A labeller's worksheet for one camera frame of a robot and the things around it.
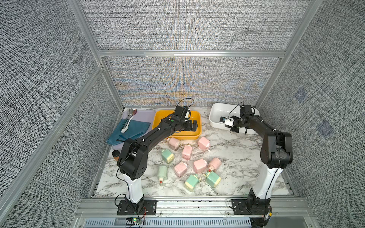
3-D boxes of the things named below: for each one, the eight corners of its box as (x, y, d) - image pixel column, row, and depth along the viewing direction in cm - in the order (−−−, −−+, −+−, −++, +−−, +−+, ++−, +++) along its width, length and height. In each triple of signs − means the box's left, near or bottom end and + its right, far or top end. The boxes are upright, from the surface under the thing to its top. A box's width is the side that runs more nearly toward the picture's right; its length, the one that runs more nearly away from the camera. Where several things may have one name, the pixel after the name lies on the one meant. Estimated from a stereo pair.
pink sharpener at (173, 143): (167, 146, 99) (166, 140, 93) (171, 141, 101) (170, 135, 95) (176, 152, 96) (175, 146, 90) (180, 147, 98) (180, 141, 92)
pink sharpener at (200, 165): (196, 174, 87) (197, 170, 81) (192, 166, 90) (193, 161, 84) (206, 170, 88) (208, 166, 82) (203, 163, 91) (204, 158, 85)
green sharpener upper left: (161, 157, 94) (159, 152, 88) (166, 152, 96) (165, 147, 90) (169, 165, 90) (168, 160, 85) (174, 159, 93) (174, 155, 87)
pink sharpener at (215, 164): (205, 169, 89) (207, 164, 82) (212, 161, 92) (214, 155, 85) (212, 175, 86) (215, 170, 80) (219, 166, 90) (221, 161, 83)
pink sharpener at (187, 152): (181, 158, 93) (181, 153, 87) (184, 149, 97) (184, 144, 91) (189, 160, 92) (189, 155, 86) (191, 151, 96) (192, 146, 90)
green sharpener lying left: (158, 185, 83) (156, 181, 76) (160, 170, 88) (158, 165, 82) (166, 185, 83) (165, 181, 76) (167, 170, 88) (166, 165, 82)
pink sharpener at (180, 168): (173, 172, 87) (173, 167, 81) (181, 164, 90) (181, 159, 84) (180, 178, 85) (179, 174, 79) (188, 170, 88) (188, 165, 82)
